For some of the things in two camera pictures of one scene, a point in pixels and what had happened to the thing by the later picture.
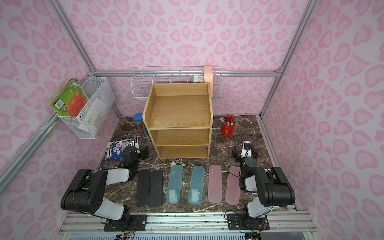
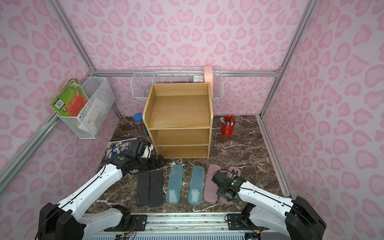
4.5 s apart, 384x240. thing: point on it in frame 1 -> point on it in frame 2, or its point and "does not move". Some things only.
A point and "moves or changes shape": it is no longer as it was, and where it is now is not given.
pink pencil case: (215, 184) moves or changes shape
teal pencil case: (174, 189) does not move
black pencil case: (155, 190) does not move
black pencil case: (143, 187) does not move
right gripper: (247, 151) -> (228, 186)
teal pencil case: (195, 194) does not move
